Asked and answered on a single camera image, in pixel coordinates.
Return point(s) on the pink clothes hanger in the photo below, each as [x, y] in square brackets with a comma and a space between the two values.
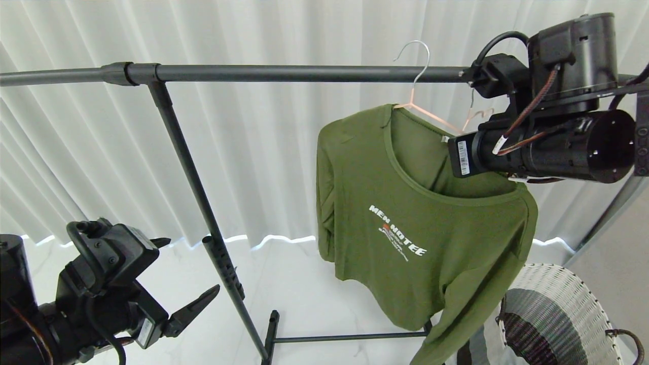
[428, 116]
[469, 120]

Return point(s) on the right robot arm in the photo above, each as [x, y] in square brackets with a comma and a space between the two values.
[573, 56]

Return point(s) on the black clothes rack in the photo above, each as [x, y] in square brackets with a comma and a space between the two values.
[279, 73]

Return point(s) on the white curtain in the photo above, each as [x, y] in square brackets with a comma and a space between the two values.
[253, 152]

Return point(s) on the green long-sleeved shirt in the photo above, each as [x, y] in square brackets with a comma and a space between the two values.
[405, 284]

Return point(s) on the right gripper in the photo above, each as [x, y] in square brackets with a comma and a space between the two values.
[557, 147]

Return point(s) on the white laundry basket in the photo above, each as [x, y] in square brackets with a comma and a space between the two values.
[568, 299]

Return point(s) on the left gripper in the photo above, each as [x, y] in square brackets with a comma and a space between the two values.
[81, 324]

